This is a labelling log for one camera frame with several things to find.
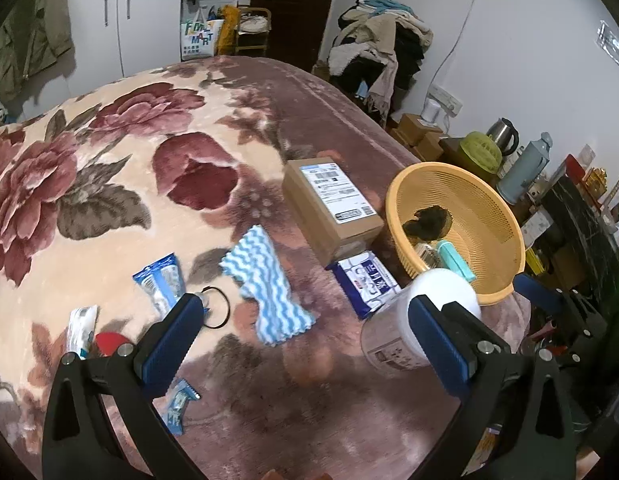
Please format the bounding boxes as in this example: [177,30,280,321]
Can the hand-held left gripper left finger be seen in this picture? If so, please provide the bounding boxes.
[42,292,205,480]

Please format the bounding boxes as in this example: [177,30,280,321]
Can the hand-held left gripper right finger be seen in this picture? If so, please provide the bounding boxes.
[408,294,576,480]

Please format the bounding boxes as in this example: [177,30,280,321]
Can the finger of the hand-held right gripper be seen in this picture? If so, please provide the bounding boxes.
[513,274,613,356]
[441,301,513,357]

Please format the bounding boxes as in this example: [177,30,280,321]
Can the red egg-shaped sponge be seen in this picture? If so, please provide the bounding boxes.
[94,332,135,358]

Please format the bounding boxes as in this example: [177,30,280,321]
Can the blue wipes pack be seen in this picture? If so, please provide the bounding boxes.
[132,254,185,318]

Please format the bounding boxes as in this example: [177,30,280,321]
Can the teal face mask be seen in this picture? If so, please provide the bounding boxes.
[436,240,477,283]

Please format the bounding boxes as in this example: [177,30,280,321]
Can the yellow plastic basket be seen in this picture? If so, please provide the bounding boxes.
[385,161,526,307]

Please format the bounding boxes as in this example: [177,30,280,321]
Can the white and blue tissue packet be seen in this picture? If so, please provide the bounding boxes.
[68,306,99,361]

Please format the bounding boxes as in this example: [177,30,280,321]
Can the blue white striped cloth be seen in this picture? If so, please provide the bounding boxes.
[218,225,317,347]

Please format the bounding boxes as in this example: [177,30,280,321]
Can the black mesh net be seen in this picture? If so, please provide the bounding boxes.
[403,205,454,242]

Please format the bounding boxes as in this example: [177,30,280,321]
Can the white plastic jar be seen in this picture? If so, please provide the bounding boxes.
[360,268,483,373]

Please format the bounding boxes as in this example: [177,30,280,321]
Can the small blue packet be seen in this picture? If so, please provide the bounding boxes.
[159,377,201,436]

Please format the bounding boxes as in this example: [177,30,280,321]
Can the black marble cabinet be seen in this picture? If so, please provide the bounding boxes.
[539,175,619,311]

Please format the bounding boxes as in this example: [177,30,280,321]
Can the white and navy wipes pack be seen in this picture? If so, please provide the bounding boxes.
[327,252,403,321]

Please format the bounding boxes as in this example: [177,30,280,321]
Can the floral plush blanket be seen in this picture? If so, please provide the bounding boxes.
[0,55,533,480]

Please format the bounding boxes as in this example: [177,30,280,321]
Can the grey-blue thermos flask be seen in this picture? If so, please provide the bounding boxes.
[497,131,554,206]

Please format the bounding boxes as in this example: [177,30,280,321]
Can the red box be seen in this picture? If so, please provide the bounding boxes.
[564,154,587,181]

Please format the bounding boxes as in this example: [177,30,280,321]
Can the green plastic colander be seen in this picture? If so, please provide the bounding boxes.
[462,131,504,171]

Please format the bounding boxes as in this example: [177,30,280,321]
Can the steel electric kettle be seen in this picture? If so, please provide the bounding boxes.
[484,117,520,157]

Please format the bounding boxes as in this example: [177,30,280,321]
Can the small cardboard box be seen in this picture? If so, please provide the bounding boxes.
[417,132,445,161]
[397,112,443,143]

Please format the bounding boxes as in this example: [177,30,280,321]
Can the labelled cardboard box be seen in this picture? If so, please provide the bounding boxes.
[282,157,385,270]

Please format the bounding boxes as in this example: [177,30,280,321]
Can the white power strip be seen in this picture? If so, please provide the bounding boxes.
[427,85,463,113]

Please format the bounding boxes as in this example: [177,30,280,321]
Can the pile of clothes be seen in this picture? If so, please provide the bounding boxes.
[327,0,434,118]

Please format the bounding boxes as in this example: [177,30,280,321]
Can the printed shopping bag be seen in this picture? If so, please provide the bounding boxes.
[180,5,225,61]

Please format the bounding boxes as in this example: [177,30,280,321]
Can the wooden rack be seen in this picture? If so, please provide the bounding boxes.
[234,6,272,58]

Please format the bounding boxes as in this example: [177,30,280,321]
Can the yellow bag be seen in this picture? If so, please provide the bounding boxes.
[216,5,240,56]

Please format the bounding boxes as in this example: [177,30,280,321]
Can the white wardrobe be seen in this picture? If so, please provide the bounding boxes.
[64,0,185,81]

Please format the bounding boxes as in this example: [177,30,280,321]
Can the olive jacket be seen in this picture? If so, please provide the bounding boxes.
[0,0,75,106]

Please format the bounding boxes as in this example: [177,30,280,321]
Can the dark wooden door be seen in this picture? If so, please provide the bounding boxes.
[249,0,340,76]

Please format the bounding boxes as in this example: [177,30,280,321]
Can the black hair tie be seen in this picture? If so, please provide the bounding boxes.
[194,286,232,330]

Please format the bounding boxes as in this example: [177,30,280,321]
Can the clear wall hook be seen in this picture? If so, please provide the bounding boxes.
[595,20,619,68]

